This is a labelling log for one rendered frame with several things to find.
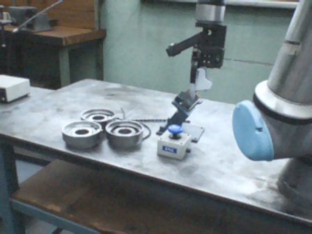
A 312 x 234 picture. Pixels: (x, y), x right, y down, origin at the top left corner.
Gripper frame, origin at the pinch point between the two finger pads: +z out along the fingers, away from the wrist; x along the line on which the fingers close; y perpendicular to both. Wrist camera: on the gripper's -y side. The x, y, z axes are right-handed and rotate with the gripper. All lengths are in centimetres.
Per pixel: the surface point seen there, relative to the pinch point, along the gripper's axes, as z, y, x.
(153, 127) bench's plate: 12.6, -11.1, 1.5
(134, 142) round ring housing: 12.4, -11.9, -14.0
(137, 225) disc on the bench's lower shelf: 38.4, -9.5, -13.2
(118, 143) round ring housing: 12.6, -15.8, -16.0
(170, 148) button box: 11.5, -1.6, -15.8
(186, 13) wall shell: -26, -33, 151
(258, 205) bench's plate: 15.3, 20.4, -27.5
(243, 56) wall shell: 0, 11, 148
